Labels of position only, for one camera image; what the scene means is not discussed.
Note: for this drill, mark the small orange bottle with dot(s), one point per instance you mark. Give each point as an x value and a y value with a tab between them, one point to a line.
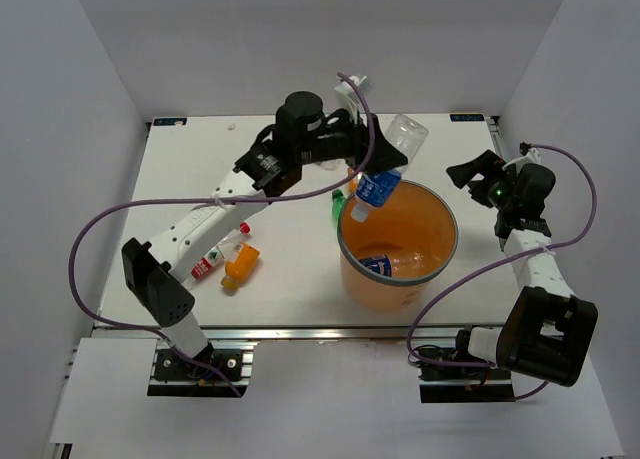
352	185

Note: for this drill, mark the aluminium front rail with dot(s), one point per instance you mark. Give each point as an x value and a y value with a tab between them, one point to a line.
298	333

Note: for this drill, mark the orange bin grey rim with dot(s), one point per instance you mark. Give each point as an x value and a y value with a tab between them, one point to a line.
415	219

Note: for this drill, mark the left blue corner sticker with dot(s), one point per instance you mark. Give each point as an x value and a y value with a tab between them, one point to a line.
169	122

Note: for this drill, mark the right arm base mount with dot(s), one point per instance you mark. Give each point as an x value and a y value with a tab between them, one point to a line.
440	384

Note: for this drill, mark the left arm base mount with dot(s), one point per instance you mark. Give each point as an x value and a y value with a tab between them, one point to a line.
224	374

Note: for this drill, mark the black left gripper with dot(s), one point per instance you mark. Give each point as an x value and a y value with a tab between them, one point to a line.
359	135

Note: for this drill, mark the clear bottle black label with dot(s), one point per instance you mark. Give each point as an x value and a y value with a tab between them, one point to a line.
329	165

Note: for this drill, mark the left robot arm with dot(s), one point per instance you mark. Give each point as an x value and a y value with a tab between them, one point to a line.
301	134

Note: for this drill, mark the aluminium right side rail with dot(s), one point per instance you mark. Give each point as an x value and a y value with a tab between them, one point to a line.
494	131

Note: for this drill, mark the blue label bottle in bin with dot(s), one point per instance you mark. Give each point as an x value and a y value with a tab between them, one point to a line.
400	264

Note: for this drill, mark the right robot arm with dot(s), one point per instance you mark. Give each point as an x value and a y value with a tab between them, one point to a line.
549	329

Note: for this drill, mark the blue corner sticker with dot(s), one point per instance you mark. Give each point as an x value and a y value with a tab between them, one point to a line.
467	117
169	122

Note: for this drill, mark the orange juice bottle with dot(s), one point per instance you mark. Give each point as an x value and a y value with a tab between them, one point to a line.
239	266

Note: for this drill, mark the clear bottle blue label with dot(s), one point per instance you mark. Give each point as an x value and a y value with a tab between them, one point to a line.
373	190

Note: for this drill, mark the clear bottle red label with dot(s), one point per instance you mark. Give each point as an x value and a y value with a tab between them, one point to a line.
221	252

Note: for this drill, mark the aluminium rail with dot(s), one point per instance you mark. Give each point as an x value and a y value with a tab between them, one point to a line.
494	131
298	333

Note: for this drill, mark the right blue corner sticker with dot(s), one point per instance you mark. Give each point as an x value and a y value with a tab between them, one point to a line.
467	117

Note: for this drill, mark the green plastic bottle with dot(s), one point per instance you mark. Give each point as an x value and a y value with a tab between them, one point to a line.
338	201

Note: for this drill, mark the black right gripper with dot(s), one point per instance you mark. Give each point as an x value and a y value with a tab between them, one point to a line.
512	175

